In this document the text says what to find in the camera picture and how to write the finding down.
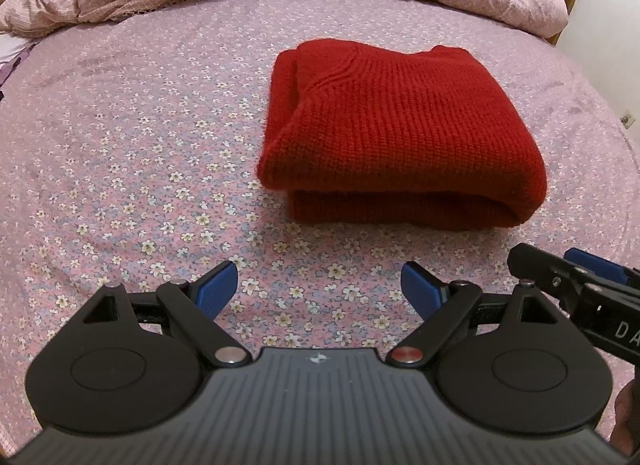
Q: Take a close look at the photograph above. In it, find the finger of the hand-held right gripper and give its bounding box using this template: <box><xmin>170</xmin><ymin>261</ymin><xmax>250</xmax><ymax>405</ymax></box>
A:
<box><xmin>507</xmin><ymin>243</ymin><xmax>591</xmax><ymax>308</ymax></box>
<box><xmin>564</xmin><ymin>248</ymin><xmax>640</xmax><ymax>292</ymax></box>

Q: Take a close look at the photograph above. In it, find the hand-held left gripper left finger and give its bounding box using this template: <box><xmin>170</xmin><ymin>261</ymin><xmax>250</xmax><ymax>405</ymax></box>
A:
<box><xmin>80</xmin><ymin>260</ymin><xmax>251</xmax><ymax>367</ymax></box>

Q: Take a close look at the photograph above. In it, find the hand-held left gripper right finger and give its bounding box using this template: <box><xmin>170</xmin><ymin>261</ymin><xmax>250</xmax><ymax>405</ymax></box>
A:
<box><xmin>386</xmin><ymin>261</ymin><xmax>561</xmax><ymax>367</ymax></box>

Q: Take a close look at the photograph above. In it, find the red knitted cardigan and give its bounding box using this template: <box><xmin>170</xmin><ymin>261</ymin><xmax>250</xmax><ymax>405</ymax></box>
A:
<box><xmin>257</xmin><ymin>38</ymin><xmax>547</xmax><ymax>234</ymax></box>

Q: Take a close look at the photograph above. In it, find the person's right hand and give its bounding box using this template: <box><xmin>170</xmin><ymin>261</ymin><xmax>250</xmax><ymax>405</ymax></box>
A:
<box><xmin>612</xmin><ymin>379</ymin><xmax>640</xmax><ymax>461</ymax></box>

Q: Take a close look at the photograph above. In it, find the white printed pillow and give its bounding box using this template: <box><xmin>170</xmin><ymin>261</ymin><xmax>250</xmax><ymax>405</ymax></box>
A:
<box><xmin>0</xmin><ymin>34</ymin><xmax>42</xmax><ymax>88</ymax></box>

